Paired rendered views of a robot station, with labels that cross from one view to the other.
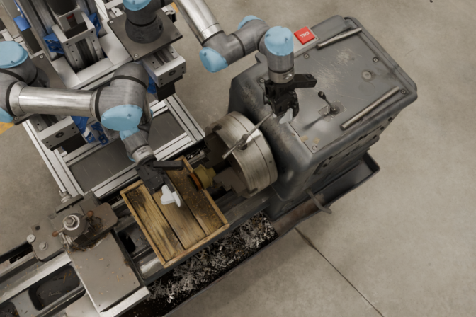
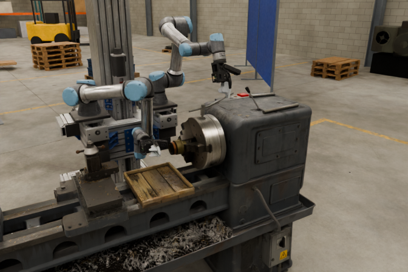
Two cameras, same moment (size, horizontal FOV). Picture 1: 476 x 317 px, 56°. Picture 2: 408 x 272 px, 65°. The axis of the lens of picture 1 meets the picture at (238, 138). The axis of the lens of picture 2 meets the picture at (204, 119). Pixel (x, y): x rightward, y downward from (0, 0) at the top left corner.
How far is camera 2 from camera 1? 1.43 m
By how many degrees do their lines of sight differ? 48
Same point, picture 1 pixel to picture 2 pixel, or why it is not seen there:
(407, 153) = (353, 246)
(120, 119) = (134, 86)
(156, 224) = (143, 187)
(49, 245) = (67, 189)
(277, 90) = (217, 65)
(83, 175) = not seen: hidden behind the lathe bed
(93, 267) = (93, 189)
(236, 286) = not seen: outside the picture
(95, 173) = not seen: hidden behind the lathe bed
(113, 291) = (102, 199)
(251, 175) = (207, 132)
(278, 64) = (215, 46)
